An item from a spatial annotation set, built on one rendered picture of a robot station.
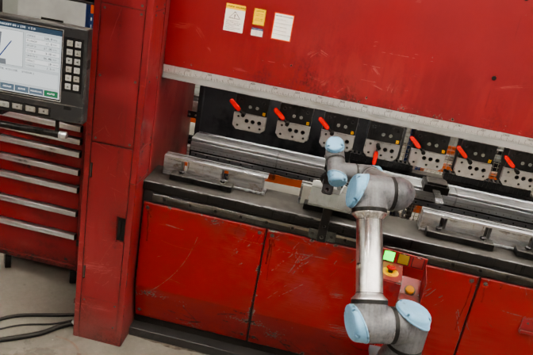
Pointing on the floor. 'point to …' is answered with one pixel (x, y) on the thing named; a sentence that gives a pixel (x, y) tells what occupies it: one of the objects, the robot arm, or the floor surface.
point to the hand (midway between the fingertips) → (331, 188)
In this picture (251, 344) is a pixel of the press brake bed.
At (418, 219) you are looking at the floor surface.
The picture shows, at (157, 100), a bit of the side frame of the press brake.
